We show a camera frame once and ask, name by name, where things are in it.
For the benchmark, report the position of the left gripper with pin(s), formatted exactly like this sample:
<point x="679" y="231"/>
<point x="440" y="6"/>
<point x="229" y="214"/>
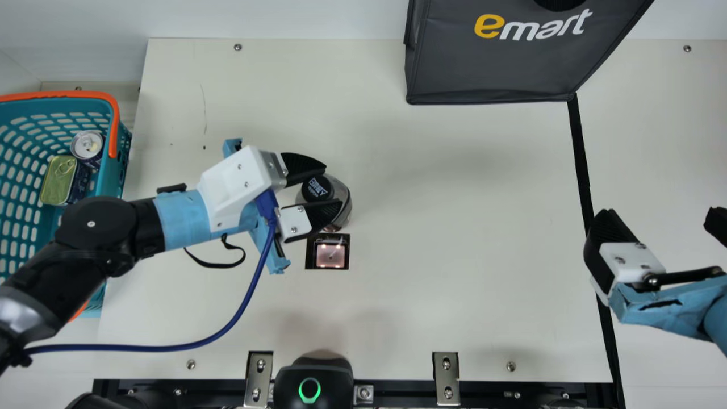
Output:
<point x="182" y="218"/>

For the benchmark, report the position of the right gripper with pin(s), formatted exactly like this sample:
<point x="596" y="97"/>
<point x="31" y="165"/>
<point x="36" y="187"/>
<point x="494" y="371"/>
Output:
<point x="670" y="309"/>

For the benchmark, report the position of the dark coffee bottle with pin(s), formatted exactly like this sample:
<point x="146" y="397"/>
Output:
<point x="317" y="187"/>

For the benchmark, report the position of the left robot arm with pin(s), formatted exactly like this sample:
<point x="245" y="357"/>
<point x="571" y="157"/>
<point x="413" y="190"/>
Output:
<point x="91" y="238"/>

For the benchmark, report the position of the teal shopping basket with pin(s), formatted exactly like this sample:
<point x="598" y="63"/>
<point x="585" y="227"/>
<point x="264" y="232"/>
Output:
<point x="23" y="142"/>

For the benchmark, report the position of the small square scanner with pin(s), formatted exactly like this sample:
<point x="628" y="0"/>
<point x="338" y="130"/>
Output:
<point x="329" y="253"/>

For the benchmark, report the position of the black strip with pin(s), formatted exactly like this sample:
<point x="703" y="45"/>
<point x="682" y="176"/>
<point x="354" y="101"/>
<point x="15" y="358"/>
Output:
<point x="582" y="182"/>

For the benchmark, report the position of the black device with green light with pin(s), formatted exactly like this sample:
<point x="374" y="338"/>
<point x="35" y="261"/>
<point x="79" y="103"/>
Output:
<point x="312" y="380"/>

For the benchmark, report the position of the can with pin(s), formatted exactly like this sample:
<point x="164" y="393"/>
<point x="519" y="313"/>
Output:
<point x="87" y="145"/>

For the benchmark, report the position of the dark grey bag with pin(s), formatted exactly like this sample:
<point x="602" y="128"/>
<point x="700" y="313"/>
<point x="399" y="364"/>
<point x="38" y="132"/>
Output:
<point x="500" y="68"/>

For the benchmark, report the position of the rectangular tin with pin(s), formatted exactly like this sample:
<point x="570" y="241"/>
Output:
<point x="58" y="179"/>

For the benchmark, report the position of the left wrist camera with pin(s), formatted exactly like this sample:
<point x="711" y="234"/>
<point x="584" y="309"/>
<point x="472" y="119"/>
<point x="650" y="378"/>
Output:
<point x="238" y="182"/>

